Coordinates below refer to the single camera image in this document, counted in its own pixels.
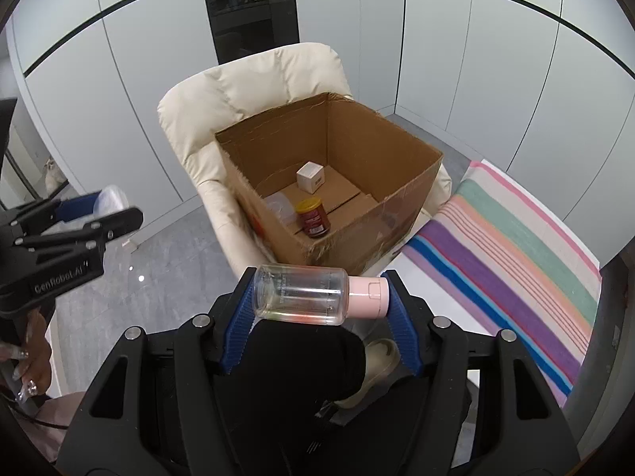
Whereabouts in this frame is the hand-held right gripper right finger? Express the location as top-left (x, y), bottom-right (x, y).
top-left (381, 269), bottom-right (582, 476)

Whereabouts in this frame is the beige slipper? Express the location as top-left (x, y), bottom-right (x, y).
top-left (333, 337), bottom-right (402, 410)

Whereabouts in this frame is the striped colourful cloth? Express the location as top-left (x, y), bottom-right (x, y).
top-left (401, 159), bottom-right (603, 410)

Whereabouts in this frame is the cream padded chair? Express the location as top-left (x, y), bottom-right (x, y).
top-left (158, 42), bottom-right (453, 278)

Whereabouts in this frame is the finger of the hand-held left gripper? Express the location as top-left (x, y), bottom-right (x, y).
top-left (0, 193), bottom-right (100, 240)
top-left (14, 207), bottom-right (146, 259)

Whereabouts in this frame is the small beige cube box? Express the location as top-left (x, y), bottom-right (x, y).
top-left (296, 161), bottom-right (325, 194)

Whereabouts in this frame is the black glass cabinet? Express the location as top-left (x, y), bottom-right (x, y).
top-left (198, 0), bottom-right (301, 65)

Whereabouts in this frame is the clear bottle with pink cap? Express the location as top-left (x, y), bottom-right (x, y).
top-left (252, 264), bottom-right (390, 326)

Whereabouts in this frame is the person's left hand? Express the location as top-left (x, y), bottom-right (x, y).
top-left (0, 307), bottom-right (54, 401)

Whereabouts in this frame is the brown cardboard box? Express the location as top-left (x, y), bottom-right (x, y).
top-left (214, 92), bottom-right (444, 277)

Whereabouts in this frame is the clear round plastic container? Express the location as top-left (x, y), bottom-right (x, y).
top-left (264, 193), bottom-right (294, 226)

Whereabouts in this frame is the translucent white plastic container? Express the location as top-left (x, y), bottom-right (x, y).
top-left (92, 184), bottom-right (131, 219)

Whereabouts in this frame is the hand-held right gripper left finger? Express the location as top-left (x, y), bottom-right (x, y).
top-left (58, 266), bottom-right (260, 476)

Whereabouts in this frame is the pink cloth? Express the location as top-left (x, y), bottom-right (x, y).
top-left (20, 389), bottom-right (90, 452)

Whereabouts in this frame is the jar with yellow lid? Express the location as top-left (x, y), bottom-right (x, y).
top-left (296, 197), bottom-right (331, 239)

